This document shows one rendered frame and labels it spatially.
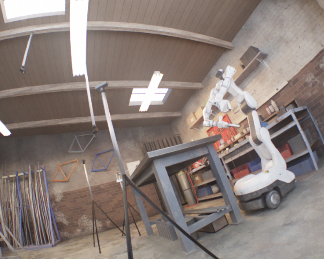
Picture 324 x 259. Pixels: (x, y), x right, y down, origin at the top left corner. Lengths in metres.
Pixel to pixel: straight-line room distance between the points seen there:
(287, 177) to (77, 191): 4.75
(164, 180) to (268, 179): 0.92
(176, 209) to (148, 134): 4.55
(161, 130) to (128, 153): 1.47
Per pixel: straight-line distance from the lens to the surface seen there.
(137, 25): 2.85
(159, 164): 1.41
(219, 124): 1.91
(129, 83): 3.73
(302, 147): 2.39
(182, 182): 4.27
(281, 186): 1.75
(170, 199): 1.39
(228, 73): 2.01
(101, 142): 5.43
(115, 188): 5.07
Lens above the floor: 0.55
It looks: 20 degrees up
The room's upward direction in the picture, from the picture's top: 21 degrees counter-clockwise
